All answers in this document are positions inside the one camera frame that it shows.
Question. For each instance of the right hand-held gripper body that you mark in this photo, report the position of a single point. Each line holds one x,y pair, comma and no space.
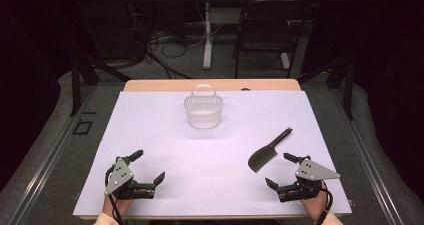
313,171

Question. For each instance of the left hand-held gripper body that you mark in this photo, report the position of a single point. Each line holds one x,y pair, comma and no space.
118,176

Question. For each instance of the clear plastic basket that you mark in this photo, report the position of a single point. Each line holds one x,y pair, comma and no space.
203,113

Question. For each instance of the person's left hand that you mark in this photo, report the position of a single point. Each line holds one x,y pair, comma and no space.
115,206

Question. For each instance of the person's right hand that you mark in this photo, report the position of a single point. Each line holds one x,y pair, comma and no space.
316,206

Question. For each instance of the white table mat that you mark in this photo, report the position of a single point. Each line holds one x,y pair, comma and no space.
200,168

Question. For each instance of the wooden table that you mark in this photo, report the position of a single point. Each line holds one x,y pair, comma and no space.
160,85

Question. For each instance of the black folding chair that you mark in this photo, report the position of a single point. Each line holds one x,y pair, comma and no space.
266,35

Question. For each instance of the aluminium floor rail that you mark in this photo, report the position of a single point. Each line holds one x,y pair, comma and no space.
366,158
50,158

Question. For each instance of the black metal stand frame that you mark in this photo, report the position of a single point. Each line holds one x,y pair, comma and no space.
76,85
348,88

